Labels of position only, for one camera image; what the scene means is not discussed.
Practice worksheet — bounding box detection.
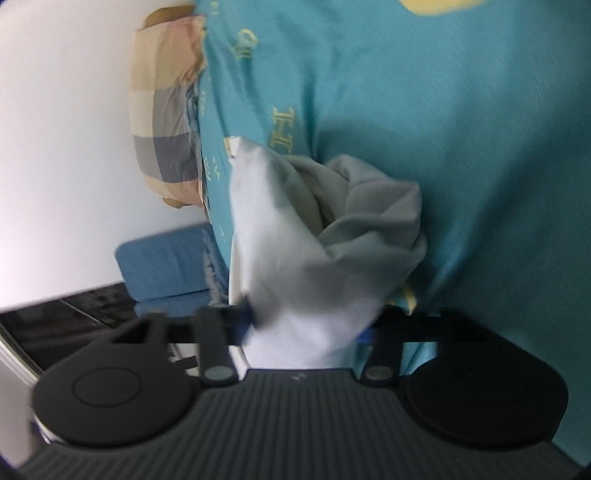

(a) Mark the white shirt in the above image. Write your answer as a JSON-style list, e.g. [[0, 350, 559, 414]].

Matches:
[[227, 136, 428, 370]]

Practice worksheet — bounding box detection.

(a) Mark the mustard yellow pillow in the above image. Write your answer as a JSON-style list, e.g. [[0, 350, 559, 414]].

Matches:
[[142, 6, 197, 31]]

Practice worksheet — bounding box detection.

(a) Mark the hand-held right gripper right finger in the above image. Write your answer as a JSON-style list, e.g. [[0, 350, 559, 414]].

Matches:
[[359, 308, 486, 385]]

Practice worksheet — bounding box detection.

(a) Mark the plaid pillow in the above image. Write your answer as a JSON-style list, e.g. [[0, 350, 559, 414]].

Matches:
[[128, 14, 208, 210]]

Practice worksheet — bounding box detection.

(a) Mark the blue covered chair with backrest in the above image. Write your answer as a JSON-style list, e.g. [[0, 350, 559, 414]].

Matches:
[[115, 224, 232, 317]]

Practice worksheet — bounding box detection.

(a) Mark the teal printed bed sheet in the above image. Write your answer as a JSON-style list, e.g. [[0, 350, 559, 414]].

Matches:
[[193, 0, 591, 469]]

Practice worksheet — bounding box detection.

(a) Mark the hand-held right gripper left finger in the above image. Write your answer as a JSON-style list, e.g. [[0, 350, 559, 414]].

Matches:
[[111, 305, 254, 387]]

